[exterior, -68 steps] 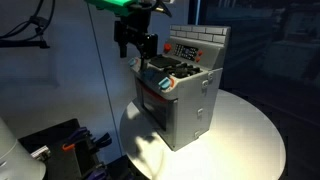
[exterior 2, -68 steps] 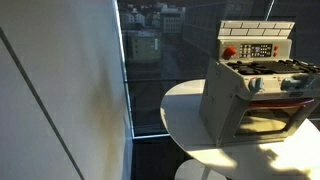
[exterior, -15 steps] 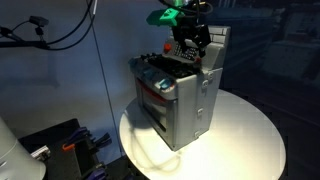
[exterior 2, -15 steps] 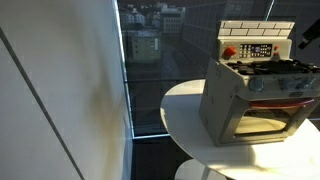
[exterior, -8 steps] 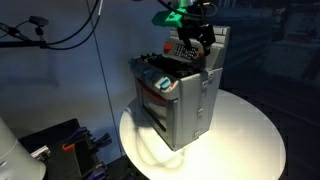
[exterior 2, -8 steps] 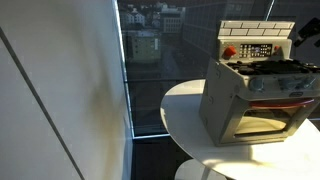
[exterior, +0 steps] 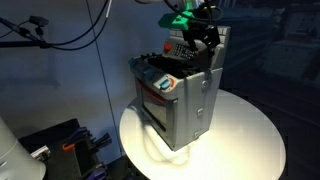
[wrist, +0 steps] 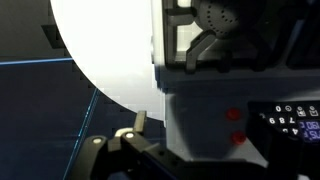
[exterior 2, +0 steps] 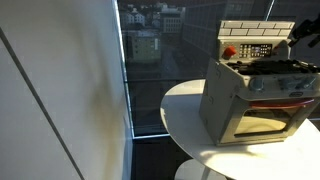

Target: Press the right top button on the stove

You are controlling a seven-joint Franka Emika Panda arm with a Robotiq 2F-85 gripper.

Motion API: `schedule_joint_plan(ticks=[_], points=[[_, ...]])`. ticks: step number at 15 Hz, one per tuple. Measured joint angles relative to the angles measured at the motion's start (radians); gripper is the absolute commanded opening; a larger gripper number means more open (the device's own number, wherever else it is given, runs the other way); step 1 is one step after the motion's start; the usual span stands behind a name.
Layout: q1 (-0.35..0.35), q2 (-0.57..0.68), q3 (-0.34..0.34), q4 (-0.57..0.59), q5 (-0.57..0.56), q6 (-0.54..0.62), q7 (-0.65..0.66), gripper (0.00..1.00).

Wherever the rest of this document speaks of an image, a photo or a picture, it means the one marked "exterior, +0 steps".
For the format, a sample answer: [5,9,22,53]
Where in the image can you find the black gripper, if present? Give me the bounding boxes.
[181,18,222,57]

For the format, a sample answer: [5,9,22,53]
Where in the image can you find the red round stove button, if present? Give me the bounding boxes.
[163,42,173,54]

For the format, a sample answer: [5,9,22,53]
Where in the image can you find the blue stove knob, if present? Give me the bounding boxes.
[141,66,155,78]

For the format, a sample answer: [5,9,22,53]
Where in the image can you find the grey toy stove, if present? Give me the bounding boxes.
[128,24,232,153]

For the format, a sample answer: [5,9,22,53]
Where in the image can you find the orange clip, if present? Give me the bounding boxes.
[61,143,76,152]

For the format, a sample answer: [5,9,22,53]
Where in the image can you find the black tool rack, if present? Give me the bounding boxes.
[19,118,113,180]

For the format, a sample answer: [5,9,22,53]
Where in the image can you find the silver metal tool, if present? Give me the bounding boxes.
[30,145,52,162]

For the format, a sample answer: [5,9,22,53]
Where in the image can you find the white rounded plastic housing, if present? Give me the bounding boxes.
[0,116,47,180]

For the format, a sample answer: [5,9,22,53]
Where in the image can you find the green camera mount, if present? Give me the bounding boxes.
[157,9,195,32]

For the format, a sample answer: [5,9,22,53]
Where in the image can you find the blue knob with orange ring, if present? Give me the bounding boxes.
[154,74,176,92]

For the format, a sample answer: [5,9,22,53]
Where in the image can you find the dark blue handled pliers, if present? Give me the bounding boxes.
[92,132,113,148]

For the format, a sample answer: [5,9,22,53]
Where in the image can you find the purple handled pliers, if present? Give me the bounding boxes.
[65,126,90,145]
[84,164,108,180]

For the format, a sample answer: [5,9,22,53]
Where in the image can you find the small black camera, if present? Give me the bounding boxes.
[28,14,50,28]

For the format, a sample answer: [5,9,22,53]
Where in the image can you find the black camera stand boom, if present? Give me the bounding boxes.
[0,17,52,50]

